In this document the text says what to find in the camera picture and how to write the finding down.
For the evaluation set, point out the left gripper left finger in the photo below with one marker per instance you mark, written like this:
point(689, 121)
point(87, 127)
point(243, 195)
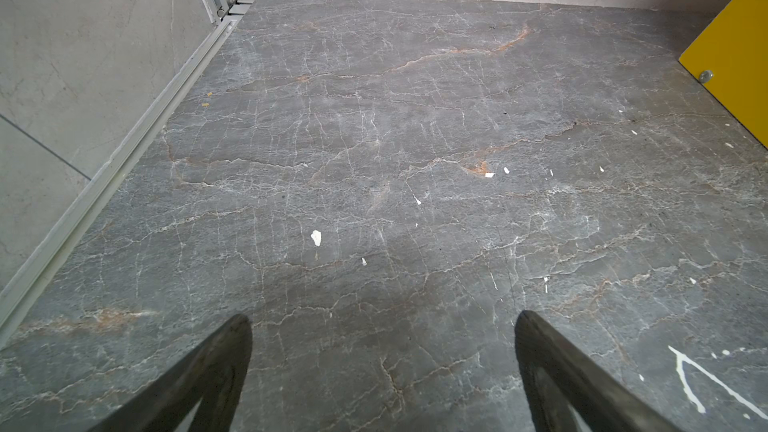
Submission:
point(208, 380)

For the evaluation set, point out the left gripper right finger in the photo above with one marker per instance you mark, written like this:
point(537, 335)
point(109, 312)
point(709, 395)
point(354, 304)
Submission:
point(562, 383)

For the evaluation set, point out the yellow pink blue shelf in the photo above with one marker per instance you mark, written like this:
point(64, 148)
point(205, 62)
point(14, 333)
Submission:
point(729, 58)

